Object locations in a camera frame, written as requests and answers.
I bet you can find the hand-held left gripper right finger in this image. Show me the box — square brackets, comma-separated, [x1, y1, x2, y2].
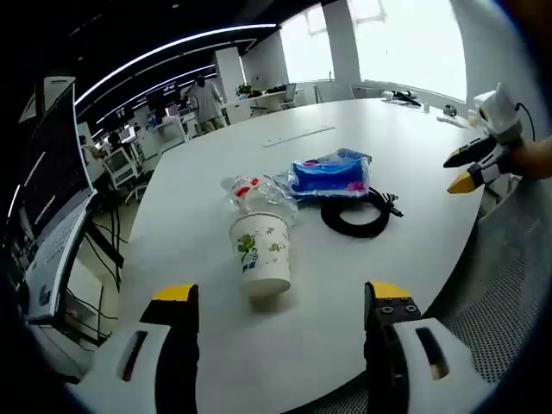
[364, 280, 499, 414]

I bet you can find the white office chair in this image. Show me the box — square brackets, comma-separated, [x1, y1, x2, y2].
[103, 150, 144, 193]

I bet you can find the clear red-label plastic bottle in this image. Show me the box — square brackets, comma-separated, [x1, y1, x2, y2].
[222, 173, 284, 216]

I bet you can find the black device on table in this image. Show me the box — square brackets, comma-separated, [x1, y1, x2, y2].
[389, 89, 423, 107]

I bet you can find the person's right hand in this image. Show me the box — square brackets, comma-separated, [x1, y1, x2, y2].
[510, 135, 552, 180]

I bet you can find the blue tissue pack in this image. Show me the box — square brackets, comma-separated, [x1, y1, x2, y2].
[288, 148, 373, 202]

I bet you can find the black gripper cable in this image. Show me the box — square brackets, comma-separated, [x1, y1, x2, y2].
[515, 102, 536, 141]

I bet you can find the white floral paper cup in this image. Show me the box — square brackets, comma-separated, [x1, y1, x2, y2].
[229, 210, 293, 302]

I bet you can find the computer monitor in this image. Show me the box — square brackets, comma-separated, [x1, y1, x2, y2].
[7, 76, 98, 323]

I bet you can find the long ceiling light strip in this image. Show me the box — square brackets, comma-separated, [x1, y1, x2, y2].
[73, 22, 278, 107]

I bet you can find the white table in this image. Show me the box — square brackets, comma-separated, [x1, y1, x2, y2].
[127, 97, 486, 414]

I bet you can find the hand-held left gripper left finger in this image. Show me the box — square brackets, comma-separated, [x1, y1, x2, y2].
[68, 283, 202, 414]

